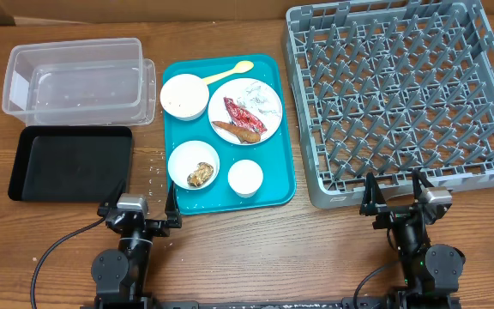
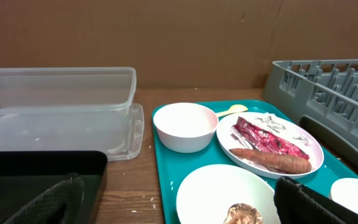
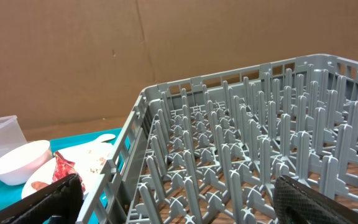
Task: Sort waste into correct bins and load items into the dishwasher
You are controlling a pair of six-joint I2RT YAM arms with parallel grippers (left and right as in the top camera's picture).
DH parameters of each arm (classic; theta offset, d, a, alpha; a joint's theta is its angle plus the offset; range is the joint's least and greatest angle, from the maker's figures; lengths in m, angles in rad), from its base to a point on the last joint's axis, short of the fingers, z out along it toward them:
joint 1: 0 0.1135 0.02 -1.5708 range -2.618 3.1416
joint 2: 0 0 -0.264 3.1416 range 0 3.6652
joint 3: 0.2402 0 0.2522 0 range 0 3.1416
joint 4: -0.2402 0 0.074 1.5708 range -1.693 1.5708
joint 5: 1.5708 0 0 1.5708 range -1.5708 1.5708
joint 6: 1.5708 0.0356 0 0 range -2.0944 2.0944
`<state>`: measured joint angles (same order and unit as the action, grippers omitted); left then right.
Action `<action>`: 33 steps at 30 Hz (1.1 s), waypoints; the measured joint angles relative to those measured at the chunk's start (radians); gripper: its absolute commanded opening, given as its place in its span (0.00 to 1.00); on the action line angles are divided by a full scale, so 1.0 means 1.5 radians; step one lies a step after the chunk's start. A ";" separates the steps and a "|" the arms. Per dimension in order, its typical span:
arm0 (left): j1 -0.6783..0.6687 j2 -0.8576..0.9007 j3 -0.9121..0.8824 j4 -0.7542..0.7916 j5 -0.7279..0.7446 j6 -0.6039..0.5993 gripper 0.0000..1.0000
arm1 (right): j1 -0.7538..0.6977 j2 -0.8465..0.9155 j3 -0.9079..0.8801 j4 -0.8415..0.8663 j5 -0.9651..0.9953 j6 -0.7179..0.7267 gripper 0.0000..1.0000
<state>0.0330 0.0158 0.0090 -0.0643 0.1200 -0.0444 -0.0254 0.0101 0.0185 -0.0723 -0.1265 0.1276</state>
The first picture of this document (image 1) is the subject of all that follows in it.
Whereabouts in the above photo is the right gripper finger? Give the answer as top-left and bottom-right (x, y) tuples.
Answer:
(360, 173), (387, 210)
(412, 169), (433, 202)

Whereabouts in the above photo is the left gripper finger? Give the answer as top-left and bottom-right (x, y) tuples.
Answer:
(165, 180), (181, 221)
(103, 179), (126, 210)

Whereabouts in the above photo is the brown food scrap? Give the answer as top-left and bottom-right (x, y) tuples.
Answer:
(187, 162), (214, 188)

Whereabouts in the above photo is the small white bowl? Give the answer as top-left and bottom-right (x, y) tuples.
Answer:
(167, 141), (220, 190)

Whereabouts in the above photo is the white plastic cup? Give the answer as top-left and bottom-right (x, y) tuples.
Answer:
(228, 160), (263, 198)

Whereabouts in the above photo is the red snack wrapper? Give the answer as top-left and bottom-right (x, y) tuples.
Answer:
(224, 97), (267, 135)

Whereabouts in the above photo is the large white plate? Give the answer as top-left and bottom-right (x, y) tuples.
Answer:
(208, 78), (283, 146)

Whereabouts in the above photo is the white napkin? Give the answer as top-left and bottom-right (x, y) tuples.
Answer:
(238, 82), (281, 117)

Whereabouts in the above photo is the yellow plastic spoon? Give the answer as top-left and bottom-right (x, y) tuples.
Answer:
(202, 60), (254, 85)

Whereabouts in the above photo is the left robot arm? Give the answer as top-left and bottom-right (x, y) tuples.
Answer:
(91, 181), (182, 308)

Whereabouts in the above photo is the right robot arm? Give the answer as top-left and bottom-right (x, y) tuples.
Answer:
(352, 169), (466, 308)

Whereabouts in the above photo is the grey dishwasher rack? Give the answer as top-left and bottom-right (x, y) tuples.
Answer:
(284, 0), (494, 209)

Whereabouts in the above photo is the clear plastic waste bin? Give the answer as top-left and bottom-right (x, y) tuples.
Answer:
(2, 38), (156, 126)

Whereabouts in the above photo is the black plastic tray bin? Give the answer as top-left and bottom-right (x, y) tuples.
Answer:
(8, 126), (134, 203)

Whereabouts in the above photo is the teal plastic tray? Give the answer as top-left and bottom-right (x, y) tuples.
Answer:
(163, 54), (297, 215)

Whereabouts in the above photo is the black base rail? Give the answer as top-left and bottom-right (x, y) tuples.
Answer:
(79, 295), (462, 309)

